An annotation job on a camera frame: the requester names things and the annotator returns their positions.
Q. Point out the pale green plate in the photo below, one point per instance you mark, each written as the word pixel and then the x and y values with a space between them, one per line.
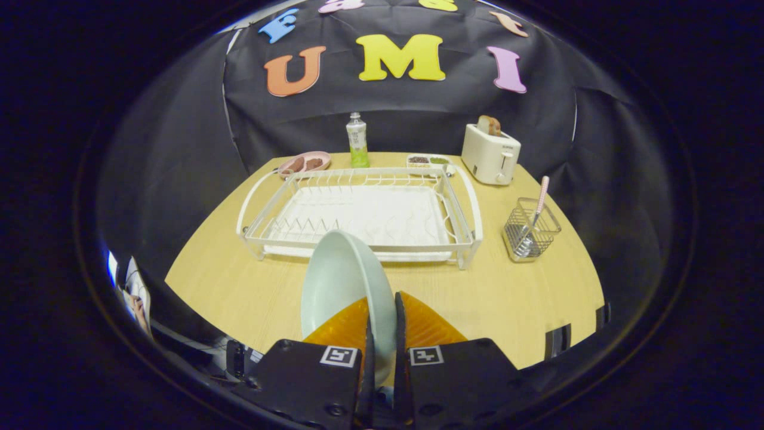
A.
pixel 340 280

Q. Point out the pink oval plate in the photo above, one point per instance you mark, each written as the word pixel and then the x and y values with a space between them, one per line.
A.
pixel 325 159

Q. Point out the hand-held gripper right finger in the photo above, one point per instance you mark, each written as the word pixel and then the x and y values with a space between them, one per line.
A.
pixel 459 382

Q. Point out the brown bread slice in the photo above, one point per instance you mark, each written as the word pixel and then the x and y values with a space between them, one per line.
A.
pixel 489 125

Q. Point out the white divided sauce dish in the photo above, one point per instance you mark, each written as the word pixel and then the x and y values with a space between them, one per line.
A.
pixel 430 161

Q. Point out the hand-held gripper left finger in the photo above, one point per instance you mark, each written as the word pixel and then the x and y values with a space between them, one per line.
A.
pixel 310 382

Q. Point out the brown meat patty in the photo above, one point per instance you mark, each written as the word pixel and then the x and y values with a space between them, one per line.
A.
pixel 314 162
pixel 296 165

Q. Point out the black backdrop cloth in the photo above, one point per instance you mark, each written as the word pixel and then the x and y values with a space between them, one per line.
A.
pixel 179 149

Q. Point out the white toaster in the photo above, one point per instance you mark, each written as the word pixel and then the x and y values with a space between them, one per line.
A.
pixel 486 158

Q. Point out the clear bottle green drink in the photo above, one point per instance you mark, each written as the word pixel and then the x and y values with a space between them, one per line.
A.
pixel 357 140

